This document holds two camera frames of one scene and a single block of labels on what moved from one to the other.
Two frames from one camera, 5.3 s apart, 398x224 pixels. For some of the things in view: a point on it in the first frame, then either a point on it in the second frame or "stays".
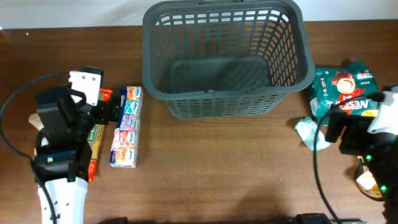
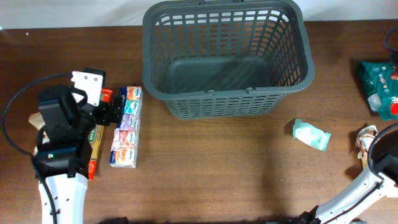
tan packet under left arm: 34,119 stays
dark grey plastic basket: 226,58 stays
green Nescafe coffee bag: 331,86 → 380,80
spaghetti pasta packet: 96,137 stays
